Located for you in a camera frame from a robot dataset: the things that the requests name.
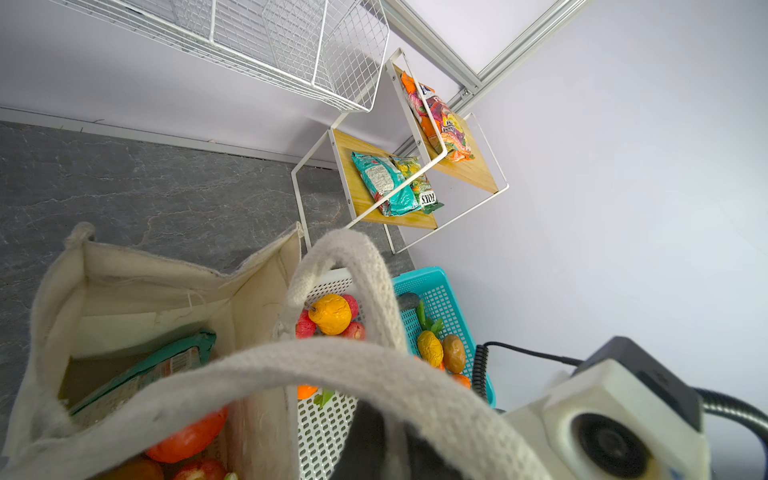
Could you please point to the yellow brown mango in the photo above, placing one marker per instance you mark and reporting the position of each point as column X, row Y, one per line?
column 140, row 468

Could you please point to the red apple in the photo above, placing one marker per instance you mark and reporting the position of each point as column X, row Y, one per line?
column 355, row 331
column 353, row 305
column 305, row 327
column 205, row 469

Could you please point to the white wooden two-tier shelf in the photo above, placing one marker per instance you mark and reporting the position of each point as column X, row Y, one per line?
column 484, row 171

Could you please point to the green pepper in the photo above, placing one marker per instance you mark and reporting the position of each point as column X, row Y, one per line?
column 426, row 323

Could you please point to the orange snack bag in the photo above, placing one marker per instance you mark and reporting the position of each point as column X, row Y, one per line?
column 438, row 122

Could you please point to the white plastic fruit basket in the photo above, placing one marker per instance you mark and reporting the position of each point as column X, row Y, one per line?
column 325, row 418

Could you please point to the green Foxs candy bag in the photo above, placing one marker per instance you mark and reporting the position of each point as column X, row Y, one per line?
column 421, row 186

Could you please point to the long white wire basket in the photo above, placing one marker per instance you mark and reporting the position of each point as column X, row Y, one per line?
column 328, row 51

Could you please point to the teal snack bag shelf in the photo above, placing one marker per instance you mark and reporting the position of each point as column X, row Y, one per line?
column 381, row 176
column 188, row 353

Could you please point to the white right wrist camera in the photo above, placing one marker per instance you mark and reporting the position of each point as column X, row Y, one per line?
column 612, row 420

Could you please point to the orange bell pepper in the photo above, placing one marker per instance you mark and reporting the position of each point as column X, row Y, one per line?
column 462, row 380

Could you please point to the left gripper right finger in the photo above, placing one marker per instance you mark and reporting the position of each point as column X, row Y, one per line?
column 424, row 462

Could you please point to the yellow vegetable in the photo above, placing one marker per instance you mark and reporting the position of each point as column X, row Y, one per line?
column 430, row 349

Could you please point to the small orange tangerine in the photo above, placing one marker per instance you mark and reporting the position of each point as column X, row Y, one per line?
column 305, row 392

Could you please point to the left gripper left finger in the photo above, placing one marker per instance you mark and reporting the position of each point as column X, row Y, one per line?
column 362, row 457

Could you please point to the brown potato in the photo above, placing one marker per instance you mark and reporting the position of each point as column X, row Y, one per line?
column 454, row 354

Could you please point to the red tomato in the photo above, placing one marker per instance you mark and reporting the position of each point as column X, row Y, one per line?
column 190, row 441

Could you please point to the teal plastic vegetable basket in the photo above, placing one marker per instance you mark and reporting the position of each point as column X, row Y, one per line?
column 435, row 290

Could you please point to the teal snack bag top shelf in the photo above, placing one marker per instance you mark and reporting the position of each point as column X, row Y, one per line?
column 188, row 353

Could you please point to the teal snack bag lower shelf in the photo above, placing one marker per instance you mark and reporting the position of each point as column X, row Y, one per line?
column 381, row 176

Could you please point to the cream canvas grocery bag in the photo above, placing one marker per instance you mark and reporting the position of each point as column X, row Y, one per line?
column 98, row 302

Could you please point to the dark eggplant green stem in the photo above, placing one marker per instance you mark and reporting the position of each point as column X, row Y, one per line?
column 408, row 301

